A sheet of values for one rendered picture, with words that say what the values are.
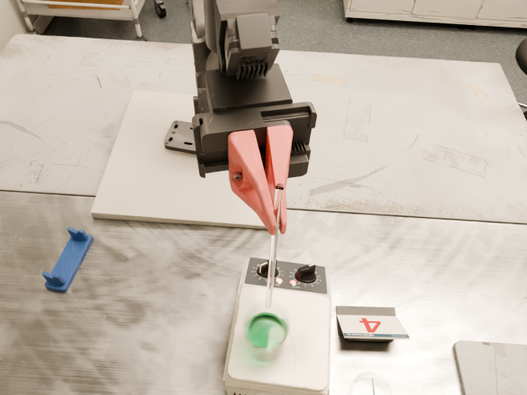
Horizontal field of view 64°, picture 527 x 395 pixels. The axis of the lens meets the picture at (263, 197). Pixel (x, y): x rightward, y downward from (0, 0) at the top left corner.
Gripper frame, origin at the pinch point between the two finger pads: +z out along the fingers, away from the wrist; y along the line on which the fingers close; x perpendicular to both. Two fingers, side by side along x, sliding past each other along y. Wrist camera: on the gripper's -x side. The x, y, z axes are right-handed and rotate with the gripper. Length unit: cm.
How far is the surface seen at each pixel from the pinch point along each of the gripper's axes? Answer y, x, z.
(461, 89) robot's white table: 57, 35, -50
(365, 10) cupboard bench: 115, 113, -219
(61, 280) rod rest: -27.2, 32.4, -16.5
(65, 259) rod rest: -27.4, 33.6, -20.8
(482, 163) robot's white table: 50, 35, -28
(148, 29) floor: -21, 124, -237
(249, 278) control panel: 0.0, 28.7, -9.7
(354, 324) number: 13.6, 32.5, -1.6
